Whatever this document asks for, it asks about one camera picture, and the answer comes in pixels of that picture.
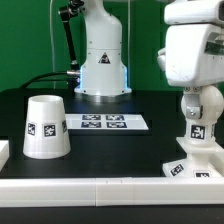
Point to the white lamp bulb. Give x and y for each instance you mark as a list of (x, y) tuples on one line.
[(202, 131)]

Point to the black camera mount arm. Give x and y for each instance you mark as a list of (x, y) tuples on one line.
[(66, 13)]

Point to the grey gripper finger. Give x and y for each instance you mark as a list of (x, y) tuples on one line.
[(192, 107)]

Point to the white left fence wall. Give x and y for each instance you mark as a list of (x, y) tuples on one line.
[(4, 152)]

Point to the white lamp shade cone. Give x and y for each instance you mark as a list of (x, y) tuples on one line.
[(46, 132)]

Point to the white fence wall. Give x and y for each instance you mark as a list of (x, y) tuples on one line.
[(4, 152), (110, 191)]

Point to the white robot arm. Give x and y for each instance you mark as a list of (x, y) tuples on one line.
[(103, 73)]

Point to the white lamp base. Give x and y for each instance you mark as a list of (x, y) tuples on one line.
[(202, 161)]

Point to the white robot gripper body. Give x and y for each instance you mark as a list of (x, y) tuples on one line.
[(193, 55)]

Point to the white marker sheet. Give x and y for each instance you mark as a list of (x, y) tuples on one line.
[(106, 122)]

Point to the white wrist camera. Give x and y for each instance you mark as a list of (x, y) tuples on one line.
[(195, 11)]

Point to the white front fence wall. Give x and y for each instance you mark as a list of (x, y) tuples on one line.
[(110, 191)]

